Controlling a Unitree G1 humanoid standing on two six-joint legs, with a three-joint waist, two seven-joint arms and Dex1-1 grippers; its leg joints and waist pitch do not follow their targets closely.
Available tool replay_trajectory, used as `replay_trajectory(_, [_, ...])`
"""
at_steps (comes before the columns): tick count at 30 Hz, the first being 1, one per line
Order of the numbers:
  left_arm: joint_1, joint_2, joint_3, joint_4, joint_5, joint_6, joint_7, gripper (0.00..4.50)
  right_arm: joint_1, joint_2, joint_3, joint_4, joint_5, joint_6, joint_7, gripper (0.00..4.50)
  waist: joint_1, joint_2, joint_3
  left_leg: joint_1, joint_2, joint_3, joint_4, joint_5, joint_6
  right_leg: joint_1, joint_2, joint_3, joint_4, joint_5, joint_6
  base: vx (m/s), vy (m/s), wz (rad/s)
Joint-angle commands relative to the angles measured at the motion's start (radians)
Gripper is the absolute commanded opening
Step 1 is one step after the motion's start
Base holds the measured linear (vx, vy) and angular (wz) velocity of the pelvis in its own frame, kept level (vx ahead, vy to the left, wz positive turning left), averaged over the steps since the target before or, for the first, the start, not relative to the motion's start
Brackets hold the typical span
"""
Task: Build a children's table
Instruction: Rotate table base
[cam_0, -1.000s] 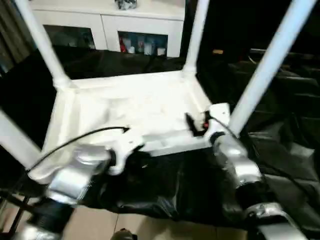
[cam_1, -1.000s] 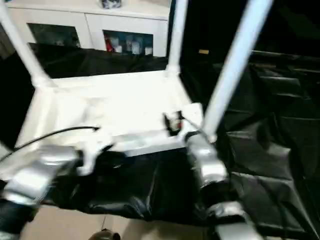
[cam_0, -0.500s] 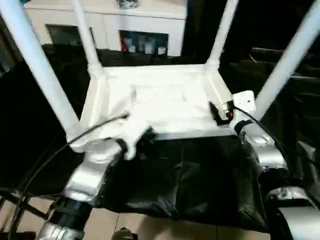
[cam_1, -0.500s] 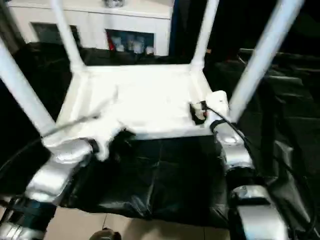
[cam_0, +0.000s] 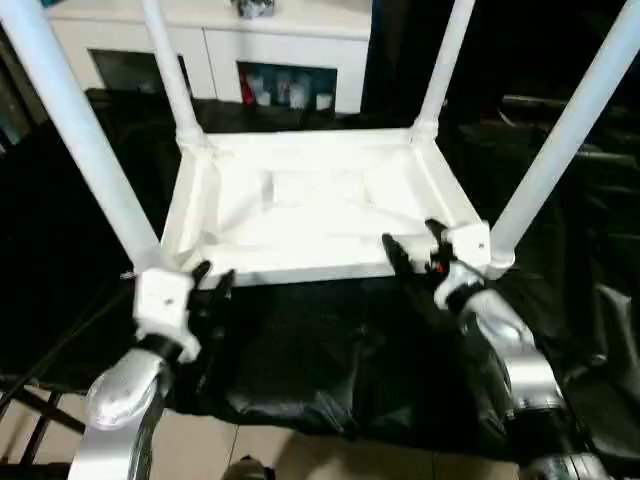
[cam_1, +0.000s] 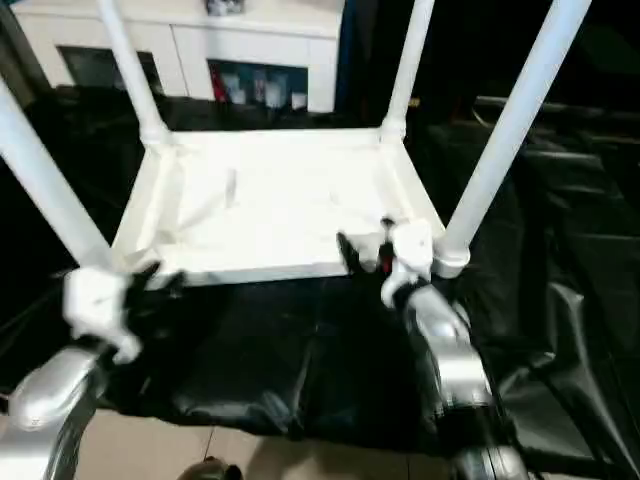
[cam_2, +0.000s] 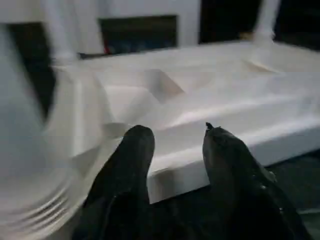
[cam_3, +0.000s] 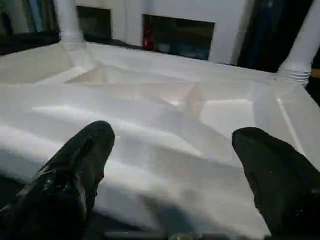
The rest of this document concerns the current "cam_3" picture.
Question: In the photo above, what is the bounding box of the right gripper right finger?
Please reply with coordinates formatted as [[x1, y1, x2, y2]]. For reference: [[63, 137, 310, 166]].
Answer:
[[231, 126, 320, 240]]

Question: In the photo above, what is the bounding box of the black mat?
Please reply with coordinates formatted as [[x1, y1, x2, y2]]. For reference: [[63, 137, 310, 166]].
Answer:
[[0, 31, 320, 240]]

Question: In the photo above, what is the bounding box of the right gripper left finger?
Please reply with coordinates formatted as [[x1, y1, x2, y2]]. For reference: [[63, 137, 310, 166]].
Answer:
[[0, 120, 116, 240]]

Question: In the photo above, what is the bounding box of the white plastic table top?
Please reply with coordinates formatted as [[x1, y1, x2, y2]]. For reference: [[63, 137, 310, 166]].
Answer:
[[0, 41, 320, 238]]

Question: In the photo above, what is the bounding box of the white plastic table leg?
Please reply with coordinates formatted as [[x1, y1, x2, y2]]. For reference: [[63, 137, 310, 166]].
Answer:
[[53, 0, 86, 46], [274, 0, 320, 87]]

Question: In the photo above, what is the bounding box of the white cabinet with glass doors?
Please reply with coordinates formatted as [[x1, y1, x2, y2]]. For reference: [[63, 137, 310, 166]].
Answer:
[[9, 0, 253, 66]]

